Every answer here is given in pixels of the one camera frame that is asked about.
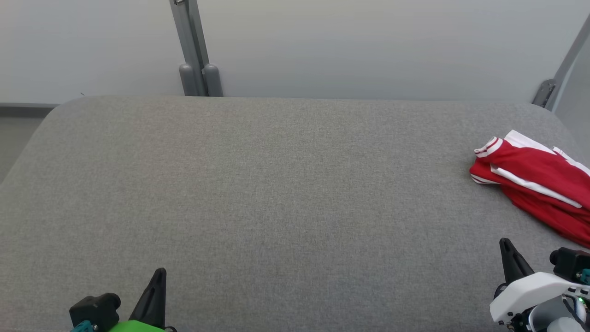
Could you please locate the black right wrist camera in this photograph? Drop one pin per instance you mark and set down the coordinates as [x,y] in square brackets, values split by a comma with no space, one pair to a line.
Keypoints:
[569,263]

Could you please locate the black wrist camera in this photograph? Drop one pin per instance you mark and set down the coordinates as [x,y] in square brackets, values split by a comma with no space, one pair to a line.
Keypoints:
[569,263]
[94,311]

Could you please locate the teal right camera connector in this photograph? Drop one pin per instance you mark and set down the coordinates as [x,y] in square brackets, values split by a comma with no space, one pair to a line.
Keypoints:
[586,276]

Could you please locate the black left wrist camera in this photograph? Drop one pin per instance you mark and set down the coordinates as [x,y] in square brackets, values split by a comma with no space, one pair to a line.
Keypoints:
[94,311]

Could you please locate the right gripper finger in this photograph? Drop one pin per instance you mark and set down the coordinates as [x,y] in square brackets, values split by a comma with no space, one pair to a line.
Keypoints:
[514,265]

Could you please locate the teal left camera connector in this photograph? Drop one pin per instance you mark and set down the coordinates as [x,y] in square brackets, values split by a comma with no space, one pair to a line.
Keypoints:
[82,327]

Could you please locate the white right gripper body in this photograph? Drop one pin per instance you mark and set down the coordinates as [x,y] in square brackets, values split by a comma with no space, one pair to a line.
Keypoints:
[530,290]

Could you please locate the teal camera connector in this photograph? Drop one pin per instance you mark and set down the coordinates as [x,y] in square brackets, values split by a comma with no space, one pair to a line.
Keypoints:
[82,327]
[586,276]

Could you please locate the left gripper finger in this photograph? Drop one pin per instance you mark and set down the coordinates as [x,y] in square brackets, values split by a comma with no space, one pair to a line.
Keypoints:
[152,304]

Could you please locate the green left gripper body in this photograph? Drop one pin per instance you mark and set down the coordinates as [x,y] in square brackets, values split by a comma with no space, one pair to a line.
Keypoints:
[133,326]

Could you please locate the red and white sports jersey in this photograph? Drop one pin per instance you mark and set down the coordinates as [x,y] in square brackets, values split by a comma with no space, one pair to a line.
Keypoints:
[539,184]

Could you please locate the grey metal partition post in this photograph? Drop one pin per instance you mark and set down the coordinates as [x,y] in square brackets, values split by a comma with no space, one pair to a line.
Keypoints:
[193,46]
[569,57]

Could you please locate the dark grey skirting board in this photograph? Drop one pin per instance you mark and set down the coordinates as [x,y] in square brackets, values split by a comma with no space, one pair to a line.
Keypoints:
[23,110]

